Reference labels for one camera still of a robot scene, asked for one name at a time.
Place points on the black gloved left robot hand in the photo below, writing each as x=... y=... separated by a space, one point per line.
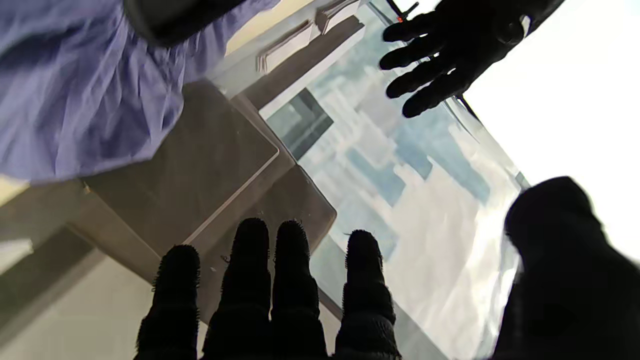
x=465 y=45

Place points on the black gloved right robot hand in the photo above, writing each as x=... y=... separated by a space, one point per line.
x=295 y=310

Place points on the blue-grey rain cover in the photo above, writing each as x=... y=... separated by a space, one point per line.
x=75 y=100

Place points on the printed office backdrop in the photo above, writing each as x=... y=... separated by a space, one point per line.
x=375 y=165

